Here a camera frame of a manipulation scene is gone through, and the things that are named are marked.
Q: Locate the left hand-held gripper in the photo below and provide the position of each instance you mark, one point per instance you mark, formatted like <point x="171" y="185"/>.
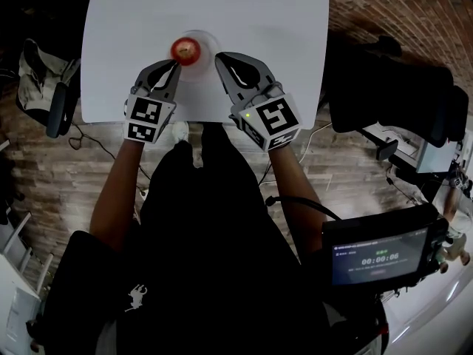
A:
<point x="145" y="116"/>

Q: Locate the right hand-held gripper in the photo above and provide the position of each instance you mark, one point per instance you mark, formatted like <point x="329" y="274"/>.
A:
<point x="271" y="120"/>

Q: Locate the red apple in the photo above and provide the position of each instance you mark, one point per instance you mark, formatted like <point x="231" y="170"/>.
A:
<point x="186" y="52"/>

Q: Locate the clear glass plate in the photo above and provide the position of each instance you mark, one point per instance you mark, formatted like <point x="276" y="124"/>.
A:
<point x="208" y="55"/>

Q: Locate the person's left forearm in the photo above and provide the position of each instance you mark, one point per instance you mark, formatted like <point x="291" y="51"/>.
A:
<point x="115" y="194"/>

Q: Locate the person's right forearm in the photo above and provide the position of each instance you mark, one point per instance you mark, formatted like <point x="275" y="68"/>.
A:
<point x="295" y="194"/>

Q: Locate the person's white shoe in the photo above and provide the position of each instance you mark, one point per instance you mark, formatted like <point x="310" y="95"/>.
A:
<point x="180" y="131"/>

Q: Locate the grey office chair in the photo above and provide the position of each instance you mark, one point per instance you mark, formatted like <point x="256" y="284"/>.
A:
<point x="59" y="109"/>

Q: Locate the beige jacket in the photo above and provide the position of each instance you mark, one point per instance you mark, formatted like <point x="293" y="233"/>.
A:
<point x="37" y="76"/>

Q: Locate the black office chair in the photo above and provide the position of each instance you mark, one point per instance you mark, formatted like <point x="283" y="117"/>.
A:
<point x="391" y="87"/>

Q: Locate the person's black clothing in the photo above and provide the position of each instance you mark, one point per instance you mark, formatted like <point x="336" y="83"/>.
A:
<point x="207" y="257"/>

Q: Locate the grey box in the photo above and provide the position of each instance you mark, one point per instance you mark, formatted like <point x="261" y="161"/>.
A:
<point x="436" y="157"/>

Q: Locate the black screen monitor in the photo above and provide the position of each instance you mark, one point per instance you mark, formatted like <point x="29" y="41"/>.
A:
<point x="377" y="257"/>

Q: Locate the white rack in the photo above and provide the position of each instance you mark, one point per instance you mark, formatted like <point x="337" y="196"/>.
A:
<point x="16" y="272"/>

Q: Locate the white desk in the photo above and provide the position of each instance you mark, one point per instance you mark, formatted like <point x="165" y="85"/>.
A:
<point x="436" y="309"/>

